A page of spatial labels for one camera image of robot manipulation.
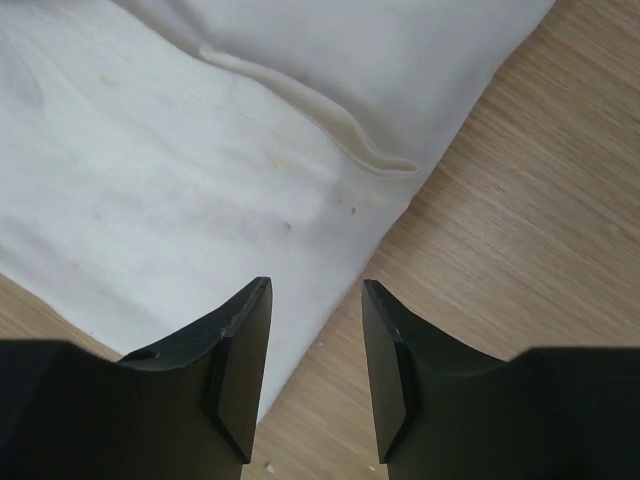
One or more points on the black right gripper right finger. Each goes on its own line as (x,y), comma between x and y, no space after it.
(444,410)

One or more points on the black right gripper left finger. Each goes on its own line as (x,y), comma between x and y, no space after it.
(184,407)

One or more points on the white t-shirt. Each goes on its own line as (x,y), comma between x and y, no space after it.
(156,156)

